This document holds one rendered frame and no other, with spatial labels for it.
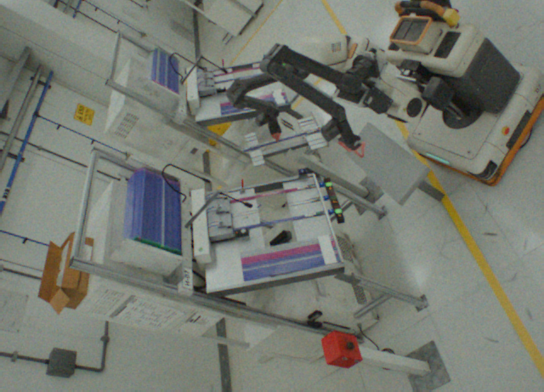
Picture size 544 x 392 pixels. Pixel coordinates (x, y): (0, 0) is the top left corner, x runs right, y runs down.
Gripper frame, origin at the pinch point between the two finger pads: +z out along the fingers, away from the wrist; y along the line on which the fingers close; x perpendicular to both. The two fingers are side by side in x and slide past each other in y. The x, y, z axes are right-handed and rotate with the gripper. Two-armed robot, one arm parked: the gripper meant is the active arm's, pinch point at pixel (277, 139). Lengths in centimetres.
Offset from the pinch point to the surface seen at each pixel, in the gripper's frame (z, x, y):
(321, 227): 25, 9, 56
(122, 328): 127, -153, 12
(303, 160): 28.7, 14.3, -8.2
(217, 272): 21, -52, 70
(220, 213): 13, -44, 36
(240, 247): 21, -37, 57
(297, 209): 23.0, -0.6, 39.9
